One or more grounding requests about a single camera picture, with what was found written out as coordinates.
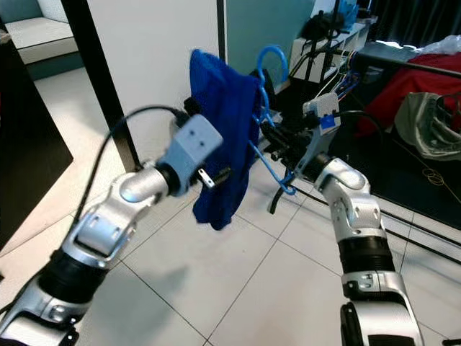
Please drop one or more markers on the blue bag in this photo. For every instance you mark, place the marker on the blue bag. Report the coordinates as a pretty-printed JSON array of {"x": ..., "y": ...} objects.
[{"x": 346, "y": 11}]

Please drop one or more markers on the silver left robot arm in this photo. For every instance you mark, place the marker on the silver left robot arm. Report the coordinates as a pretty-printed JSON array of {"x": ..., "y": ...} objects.
[{"x": 101, "y": 238}]

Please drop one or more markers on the black shoulder bag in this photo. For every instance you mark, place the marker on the black shoulder bag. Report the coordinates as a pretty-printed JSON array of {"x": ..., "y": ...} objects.
[{"x": 317, "y": 25}]

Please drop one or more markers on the black carpet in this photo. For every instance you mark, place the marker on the black carpet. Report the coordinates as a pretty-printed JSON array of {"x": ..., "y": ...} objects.
[{"x": 403, "y": 187}]

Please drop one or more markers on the dark curtains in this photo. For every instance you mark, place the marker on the dark curtains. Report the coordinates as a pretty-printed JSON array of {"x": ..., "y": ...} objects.
[{"x": 410, "y": 14}]

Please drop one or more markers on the white plastic bag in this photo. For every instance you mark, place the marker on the white plastic bag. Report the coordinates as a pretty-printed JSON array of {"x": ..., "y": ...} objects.
[{"x": 443, "y": 45}]

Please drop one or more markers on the olive grey garment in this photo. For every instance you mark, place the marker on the olive grey garment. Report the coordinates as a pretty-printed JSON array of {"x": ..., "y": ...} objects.
[{"x": 425, "y": 126}]

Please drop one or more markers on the red blanket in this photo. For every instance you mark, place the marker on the red blanket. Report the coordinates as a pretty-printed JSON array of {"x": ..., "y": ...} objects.
[{"x": 396, "y": 83}]

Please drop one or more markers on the white shelf unit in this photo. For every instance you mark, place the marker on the white shelf unit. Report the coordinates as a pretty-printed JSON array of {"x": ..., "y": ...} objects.
[{"x": 313, "y": 54}]

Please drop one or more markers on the black panel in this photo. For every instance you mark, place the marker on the black panel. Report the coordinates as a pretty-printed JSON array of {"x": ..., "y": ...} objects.
[{"x": 29, "y": 144}]

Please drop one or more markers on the black metal clothes rack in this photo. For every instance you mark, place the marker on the black metal clothes rack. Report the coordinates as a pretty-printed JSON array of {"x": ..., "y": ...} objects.
[{"x": 403, "y": 65}]

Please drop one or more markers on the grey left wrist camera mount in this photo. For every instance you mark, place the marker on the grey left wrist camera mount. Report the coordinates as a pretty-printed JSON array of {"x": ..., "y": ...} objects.
[{"x": 191, "y": 144}]

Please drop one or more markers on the blue plastic hanger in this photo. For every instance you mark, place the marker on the blue plastic hanger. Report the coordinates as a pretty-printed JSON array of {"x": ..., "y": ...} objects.
[{"x": 272, "y": 47}]

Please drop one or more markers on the blue garment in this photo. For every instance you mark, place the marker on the blue garment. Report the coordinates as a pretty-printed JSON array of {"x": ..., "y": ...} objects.
[{"x": 223, "y": 101}]

